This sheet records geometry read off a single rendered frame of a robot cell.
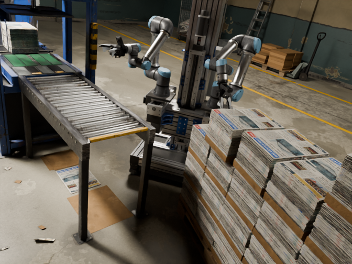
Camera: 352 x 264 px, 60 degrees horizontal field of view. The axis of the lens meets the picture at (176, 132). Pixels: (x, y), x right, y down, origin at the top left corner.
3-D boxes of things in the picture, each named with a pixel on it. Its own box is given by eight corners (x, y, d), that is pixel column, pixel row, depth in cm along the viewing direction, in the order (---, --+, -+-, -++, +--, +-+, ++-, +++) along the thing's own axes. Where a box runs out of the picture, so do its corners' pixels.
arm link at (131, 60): (134, 69, 246) (135, 56, 242) (125, 66, 252) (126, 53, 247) (141, 68, 252) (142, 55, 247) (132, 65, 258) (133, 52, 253)
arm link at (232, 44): (234, 29, 255) (203, 59, 231) (246, 32, 250) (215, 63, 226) (234, 41, 264) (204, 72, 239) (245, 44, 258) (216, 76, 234)
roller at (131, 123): (141, 127, 224) (141, 121, 223) (79, 140, 195) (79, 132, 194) (137, 125, 228) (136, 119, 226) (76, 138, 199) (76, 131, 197)
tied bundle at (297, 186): (317, 190, 170) (332, 155, 160) (361, 228, 146) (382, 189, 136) (261, 198, 156) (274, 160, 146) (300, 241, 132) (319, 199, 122)
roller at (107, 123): (136, 123, 228) (135, 117, 227) (75, 135, 199) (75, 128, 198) (132, 122, 232) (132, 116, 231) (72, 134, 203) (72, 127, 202)
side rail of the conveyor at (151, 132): (154, 143, 222) (156, 128, 217) (148, 144, 219) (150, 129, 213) (77, 83, 309) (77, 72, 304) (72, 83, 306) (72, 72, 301)
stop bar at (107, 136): (148, 130, 212) (149, 128, 211) (89, 143, 185) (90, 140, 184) (145, 128, 214) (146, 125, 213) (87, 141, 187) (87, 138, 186)
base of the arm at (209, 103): (207, 101, 276) (209, 91, 272) (223, 105, 274) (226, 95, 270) (205, 107, 263) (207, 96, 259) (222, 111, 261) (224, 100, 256)
